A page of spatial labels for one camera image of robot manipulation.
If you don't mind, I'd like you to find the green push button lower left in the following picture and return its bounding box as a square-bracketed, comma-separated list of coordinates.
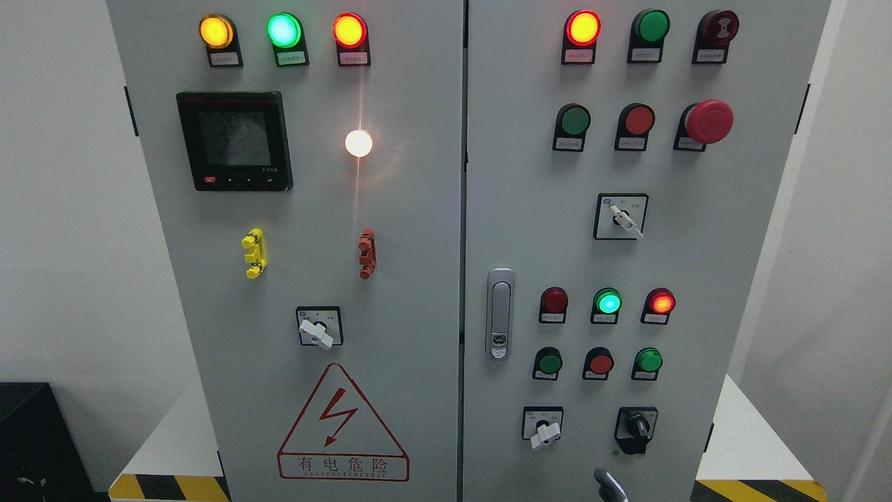
[532, 347, 563, 381]

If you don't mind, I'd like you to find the green push button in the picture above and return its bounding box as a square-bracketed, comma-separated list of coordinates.
[532, 347, 563, 381]
[552, 102, 592, 153]
[631, 347, 665, 381]

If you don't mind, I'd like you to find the green push button upper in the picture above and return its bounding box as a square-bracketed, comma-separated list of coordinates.
[552, 102, 592, 153]

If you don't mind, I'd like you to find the red push button lower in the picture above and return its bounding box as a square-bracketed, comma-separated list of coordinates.
[582, 347, 615, 381]

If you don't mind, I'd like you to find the red push button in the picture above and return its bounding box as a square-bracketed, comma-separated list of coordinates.
[582, 347, 615, 381]
[614, 102, 655, 152]

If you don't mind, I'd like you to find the green push button lower right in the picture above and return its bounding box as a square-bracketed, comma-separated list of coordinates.
[631, 347, 665, 381]

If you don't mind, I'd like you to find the red push button upper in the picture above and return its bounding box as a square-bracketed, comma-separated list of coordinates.
[614, 102, 655, 152]

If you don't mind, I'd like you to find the red emergency stop button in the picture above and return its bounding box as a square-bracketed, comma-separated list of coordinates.
[673, 99, 734, 153]

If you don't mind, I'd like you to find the dark red unlit indicator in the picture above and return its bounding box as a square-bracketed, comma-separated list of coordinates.
[538, 287, 569, 324]

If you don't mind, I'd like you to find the white lit indicator light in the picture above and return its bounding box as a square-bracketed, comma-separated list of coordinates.
[344, 128, 374, 158]

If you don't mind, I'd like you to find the grey left cabinet door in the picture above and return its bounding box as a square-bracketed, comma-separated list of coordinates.
[107, 1, 464, 501]

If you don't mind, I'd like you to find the grey cabinet door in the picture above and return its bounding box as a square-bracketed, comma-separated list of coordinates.
[462, 1, 829, 501]
[107, 1, 464, 501]

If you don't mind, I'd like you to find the green lit indicator middle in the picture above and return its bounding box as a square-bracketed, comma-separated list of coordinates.
[590, 288, 622, 325]

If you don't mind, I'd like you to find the grey right cabinet door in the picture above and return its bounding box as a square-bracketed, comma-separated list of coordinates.
[462, 1, 829, 501]

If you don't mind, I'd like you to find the red electric danger sign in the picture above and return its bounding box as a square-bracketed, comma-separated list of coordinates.
[277, 363, 410, 482]

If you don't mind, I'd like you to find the red lit indicator middle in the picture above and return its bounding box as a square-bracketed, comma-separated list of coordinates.
[640, 288, 676, 326]

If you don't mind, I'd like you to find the red indicator light top left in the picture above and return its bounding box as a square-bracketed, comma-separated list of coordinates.
[332, 12, 371, 67]

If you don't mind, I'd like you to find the red indicator light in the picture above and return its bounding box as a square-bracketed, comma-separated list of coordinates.
[561, 10, 601, 66]
[332, 12, 371, 67]

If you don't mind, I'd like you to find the black digital power meter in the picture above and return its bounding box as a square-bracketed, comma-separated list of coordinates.
[176, 90, 293, 192]

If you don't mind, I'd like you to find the red indicator light top right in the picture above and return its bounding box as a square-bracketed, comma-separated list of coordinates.
[561, 10, 601, 66]

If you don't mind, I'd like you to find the green indicator light top left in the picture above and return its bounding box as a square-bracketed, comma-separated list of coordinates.
[266, 12, 309, 68]

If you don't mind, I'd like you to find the green unlit indicator top right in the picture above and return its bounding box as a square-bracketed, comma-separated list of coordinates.
[627, 9, 671, 63]

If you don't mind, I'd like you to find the yellow indicator light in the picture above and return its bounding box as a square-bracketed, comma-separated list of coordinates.
[198, 13, 243, 68]

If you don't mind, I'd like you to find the dark red buzzer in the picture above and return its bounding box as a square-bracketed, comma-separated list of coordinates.
[691, 10, 740, 64]

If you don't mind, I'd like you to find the black box on floor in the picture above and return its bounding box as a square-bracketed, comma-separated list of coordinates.
[1, 382, 95, 501]

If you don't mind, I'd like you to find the silver door handle lock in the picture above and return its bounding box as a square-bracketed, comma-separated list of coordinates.
[485, 268, 515, 361]

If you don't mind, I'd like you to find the left door selector switch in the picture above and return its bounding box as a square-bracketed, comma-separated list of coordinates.
[295, 306, 344, 351]

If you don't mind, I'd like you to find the upper right selector switch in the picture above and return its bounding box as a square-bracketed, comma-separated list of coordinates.
[593, 193, 649, 241]

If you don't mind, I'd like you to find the lower white selector switch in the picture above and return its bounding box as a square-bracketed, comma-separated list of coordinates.
[521, 406, 564, 451]

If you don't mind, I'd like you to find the black knob selector switch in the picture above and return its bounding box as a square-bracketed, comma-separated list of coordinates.
[614, 406, 659, 455]

